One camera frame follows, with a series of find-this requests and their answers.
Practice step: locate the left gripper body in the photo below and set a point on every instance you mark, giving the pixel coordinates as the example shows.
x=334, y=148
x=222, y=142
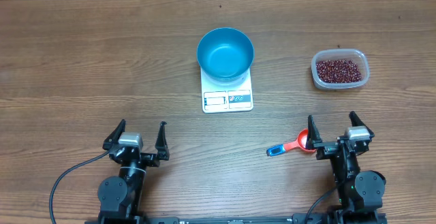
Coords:
x=150, y=160

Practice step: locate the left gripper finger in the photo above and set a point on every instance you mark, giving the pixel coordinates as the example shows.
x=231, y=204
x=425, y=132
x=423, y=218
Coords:
x=113, y=138
x=161, y=143

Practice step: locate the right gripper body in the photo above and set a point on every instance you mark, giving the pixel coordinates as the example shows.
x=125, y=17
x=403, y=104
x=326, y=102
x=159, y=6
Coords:
x=338, y=148

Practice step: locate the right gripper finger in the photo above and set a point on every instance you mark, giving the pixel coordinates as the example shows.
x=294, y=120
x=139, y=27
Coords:
x=355, y=120
x=313, y=136

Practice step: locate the red scoop with blue handle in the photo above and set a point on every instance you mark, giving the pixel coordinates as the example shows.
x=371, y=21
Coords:
x=299, y=142

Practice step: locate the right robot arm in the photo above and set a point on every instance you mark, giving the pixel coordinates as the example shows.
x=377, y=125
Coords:
x=360, y=192

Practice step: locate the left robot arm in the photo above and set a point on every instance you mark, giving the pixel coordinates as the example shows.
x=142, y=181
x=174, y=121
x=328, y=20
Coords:
x=120, y=195

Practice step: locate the white digital kitchen scale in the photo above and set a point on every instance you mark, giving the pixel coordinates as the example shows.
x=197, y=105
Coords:
x=220, y=97

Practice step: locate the blue metal bowl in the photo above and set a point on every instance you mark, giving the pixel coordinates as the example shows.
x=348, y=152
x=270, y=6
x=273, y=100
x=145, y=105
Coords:
x=225, y=54

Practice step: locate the red adzuki beans in container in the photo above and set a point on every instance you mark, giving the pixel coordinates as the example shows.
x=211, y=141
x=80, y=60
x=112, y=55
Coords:
x=338, y=71

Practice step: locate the clear plastic container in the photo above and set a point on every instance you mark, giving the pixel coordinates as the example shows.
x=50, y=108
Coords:
x=355, y=55

